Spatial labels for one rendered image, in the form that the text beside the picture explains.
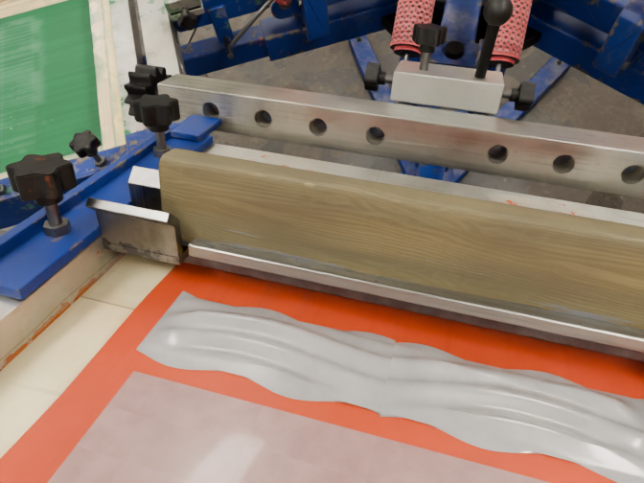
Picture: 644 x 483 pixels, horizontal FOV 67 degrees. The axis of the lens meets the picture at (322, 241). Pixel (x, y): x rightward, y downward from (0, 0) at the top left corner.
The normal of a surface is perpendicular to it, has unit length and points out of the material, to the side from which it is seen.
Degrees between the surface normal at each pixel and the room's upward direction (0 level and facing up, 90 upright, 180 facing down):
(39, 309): 90
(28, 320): 90
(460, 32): 0
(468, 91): 58
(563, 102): 0
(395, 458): 32
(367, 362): 3
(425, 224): 51
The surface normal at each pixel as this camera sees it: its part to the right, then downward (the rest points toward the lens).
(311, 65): -0.09, -0.43
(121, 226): -0.26, 0.53
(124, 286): 0.05, -0.83
